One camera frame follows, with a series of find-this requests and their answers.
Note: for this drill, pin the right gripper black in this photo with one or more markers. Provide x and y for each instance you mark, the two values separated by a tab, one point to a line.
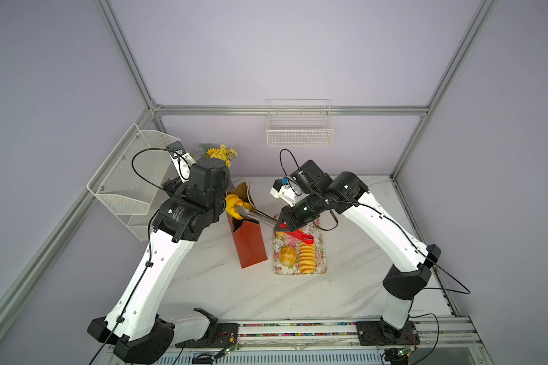
289	214

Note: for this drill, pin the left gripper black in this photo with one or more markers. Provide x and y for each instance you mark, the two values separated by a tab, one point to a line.
176	190

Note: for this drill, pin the floral rectangular tray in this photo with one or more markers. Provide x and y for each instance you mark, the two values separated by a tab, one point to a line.
280	239

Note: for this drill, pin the red handled metal tongs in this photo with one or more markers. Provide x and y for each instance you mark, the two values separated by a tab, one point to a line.
253	214

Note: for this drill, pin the red brown paper bag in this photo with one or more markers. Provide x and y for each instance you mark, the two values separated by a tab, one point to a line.
247	233

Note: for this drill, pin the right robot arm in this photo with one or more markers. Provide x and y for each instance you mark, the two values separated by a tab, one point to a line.
309	192

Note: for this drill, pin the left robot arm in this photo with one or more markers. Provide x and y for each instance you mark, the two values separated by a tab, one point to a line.
133	327

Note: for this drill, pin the long ridged yellow bread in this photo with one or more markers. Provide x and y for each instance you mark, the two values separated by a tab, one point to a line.
307	258

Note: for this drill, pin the round golden bun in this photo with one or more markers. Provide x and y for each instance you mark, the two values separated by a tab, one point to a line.
288	256

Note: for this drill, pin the yellow flower bouquet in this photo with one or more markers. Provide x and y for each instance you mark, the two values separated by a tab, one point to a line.
219	152

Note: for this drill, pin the white mesh two-tier shelf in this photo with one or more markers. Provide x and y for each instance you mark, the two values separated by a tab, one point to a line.
128	182

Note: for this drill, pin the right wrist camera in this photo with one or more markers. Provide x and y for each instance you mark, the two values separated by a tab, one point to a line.
283	189

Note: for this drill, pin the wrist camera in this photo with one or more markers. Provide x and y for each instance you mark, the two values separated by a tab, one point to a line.
283	189
181	158

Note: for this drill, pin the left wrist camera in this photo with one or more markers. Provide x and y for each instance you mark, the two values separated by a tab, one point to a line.
181	158

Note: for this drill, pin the white wire wall basket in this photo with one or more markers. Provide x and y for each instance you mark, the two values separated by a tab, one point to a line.
299	122

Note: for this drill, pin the aluminium frame structure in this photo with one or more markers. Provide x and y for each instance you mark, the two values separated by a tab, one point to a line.
19	294

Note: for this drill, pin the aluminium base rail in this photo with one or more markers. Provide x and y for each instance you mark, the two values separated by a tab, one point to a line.
426	339

